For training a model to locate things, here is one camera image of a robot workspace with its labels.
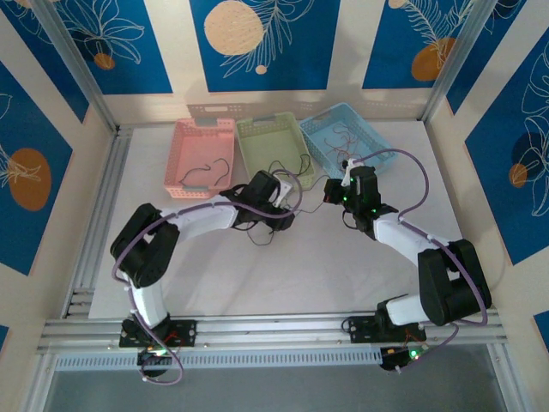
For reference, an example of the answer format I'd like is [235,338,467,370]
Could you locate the black thin cable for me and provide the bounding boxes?
[178,158,232,190]
[268,154,329,215]
[246,222,278,249]

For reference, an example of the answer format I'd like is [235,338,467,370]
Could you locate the red thin cable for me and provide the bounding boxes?
[332,122,365,149]
[323,136,357,162]

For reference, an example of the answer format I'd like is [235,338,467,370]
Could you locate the green plastic basket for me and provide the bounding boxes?
[235,112,317,190]

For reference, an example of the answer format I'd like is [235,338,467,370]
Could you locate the blue plastic basket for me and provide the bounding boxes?
[299,102,398,178]

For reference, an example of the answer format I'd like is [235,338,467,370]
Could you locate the pink plastic basket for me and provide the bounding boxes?
[164,118,236,201]

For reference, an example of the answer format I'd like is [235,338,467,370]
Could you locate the right controller board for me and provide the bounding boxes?
[379,345,424,373]

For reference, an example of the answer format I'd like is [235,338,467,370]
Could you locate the controller board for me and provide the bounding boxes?
[379,345,424,373]
[136,347,172,379]

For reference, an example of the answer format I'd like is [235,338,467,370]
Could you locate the left controller board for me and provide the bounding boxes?
[136,347,172,379]

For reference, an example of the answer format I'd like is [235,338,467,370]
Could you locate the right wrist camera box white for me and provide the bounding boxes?
[341,157,358,186]

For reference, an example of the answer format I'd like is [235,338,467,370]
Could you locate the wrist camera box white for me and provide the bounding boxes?
[274,179,296,208]
[341,157,358,186]

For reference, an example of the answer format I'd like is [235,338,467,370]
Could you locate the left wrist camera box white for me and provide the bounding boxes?
[274,179,296,208]

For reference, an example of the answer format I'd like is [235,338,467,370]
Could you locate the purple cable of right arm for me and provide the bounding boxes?
[353,148,490,374]

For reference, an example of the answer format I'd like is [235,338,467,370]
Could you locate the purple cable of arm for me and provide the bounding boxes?
[112,169,304,386]
[353,148,490,374]

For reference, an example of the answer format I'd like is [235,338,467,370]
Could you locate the aluminium front rail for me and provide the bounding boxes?
[36,311,510,353]

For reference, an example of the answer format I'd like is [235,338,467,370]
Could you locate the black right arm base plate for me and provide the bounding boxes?
[346,315,428,344]

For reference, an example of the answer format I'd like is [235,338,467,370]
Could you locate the white slotted cable duct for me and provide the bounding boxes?
[53,347,387,371]

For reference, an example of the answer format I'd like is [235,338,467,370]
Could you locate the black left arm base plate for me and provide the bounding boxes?
[118,319,198,348]

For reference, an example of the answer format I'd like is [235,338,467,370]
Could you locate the aluminium corner post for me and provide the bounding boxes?
[419,0,492,124]
[32,0,120,132]

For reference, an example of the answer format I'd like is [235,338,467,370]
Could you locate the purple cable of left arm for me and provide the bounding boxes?
[112,169,304,386]

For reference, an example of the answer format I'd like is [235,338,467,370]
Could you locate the aluminium frame leg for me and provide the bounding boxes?
[23,351,59,412]
[486,342,522,412]

